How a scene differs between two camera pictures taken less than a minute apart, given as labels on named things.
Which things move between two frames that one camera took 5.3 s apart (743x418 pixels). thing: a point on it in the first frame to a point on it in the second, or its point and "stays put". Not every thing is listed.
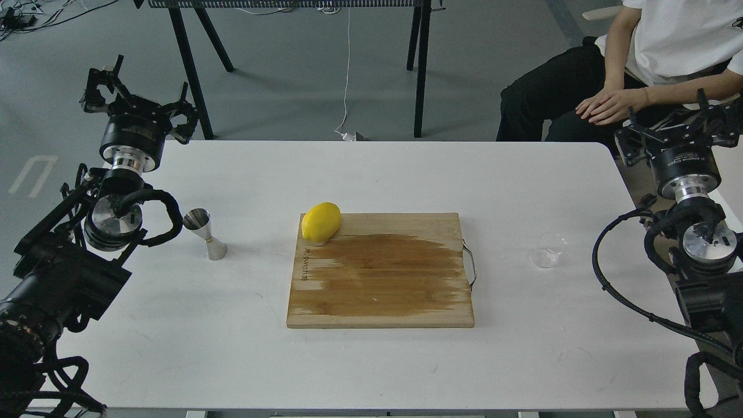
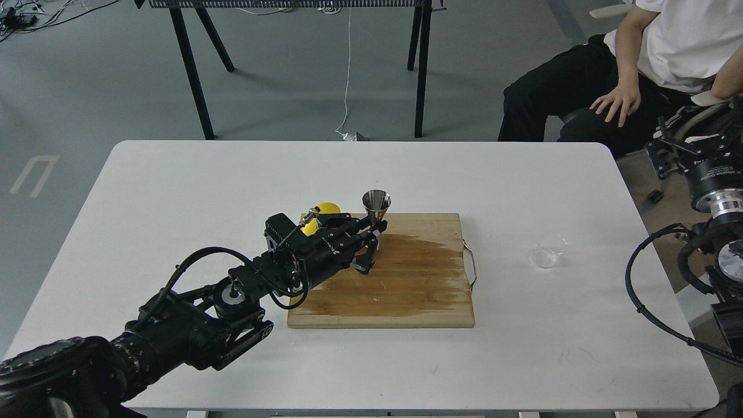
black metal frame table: (418, 41) stays put
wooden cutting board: (383, 270) stays put
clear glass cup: (550, 244) stays put
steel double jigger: (198, 220) to (377, 202)
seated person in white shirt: (652, 60) stays put
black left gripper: (134, 138) to (316, 258)
